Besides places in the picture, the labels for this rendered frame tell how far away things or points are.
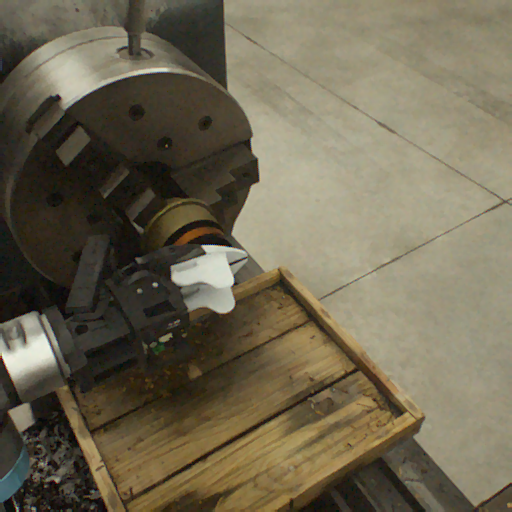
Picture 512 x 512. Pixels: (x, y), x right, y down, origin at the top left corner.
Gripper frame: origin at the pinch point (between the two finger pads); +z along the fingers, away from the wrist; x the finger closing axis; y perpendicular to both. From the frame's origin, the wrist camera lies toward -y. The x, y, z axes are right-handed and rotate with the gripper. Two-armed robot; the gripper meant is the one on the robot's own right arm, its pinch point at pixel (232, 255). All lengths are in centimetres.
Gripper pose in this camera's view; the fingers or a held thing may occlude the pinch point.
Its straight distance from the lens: 65.1
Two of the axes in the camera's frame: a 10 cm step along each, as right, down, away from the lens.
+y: 5.1, 6.0, -6.2
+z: 8.6, -3.6, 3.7
